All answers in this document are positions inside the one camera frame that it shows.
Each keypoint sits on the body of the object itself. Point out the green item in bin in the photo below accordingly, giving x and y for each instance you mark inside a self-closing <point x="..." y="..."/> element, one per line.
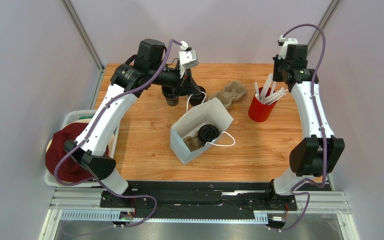
<point x="85" y="116"/>

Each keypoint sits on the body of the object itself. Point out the red cup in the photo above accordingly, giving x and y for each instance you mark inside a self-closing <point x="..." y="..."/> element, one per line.
<point x="259" y="112"/>

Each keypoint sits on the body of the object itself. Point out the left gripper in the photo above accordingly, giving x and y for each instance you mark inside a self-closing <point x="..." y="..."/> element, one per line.
<point x="186" y="86"/>

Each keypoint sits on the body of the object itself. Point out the white wrapped straws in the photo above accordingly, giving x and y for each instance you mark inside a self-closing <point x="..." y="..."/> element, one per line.
<point x="267" y="94"/>

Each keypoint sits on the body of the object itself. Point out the black lidded coffee cup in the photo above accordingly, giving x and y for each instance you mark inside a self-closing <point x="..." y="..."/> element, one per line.
<point x="197" y="99"/>

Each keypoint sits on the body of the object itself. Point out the white paper bag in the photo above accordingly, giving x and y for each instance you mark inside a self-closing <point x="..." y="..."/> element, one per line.
<point x="210" y="112"/>

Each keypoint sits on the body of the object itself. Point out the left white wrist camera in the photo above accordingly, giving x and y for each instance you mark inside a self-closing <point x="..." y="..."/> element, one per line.
<point x="187" y="58"/>

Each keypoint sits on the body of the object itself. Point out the pulp cup carrier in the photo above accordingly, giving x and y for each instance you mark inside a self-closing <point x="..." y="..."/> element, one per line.
<point x="193" y="142"/>
<point x="233" y="91"/>

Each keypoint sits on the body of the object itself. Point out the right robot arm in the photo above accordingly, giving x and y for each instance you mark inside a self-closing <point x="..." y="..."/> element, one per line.
<point x="319" y="151"/>

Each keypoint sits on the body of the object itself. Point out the black cup lid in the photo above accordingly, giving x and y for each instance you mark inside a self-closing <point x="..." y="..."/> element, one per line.
<point x="207" y="133"/>

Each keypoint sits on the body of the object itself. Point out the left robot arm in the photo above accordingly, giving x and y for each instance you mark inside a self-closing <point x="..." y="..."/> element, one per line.
<point x="154" y="63"/>

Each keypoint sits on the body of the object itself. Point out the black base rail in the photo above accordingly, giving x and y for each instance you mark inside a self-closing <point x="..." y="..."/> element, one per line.
<point x="199" y="200"/>

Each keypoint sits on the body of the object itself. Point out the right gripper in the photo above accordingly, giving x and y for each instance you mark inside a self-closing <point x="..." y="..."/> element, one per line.
<point x="287" y="77"/>

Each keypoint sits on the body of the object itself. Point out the maroon cloth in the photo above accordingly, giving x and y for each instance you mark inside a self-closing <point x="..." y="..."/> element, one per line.
<point x="69" y="171"/>

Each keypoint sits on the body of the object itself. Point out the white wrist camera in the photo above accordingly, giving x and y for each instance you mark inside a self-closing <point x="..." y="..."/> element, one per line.
<point x="187" y="58"/>
<point x="284" y="43"/>

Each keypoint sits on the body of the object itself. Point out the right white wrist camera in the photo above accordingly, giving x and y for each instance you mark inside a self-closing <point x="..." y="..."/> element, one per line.
<point x="284" y="43"/>

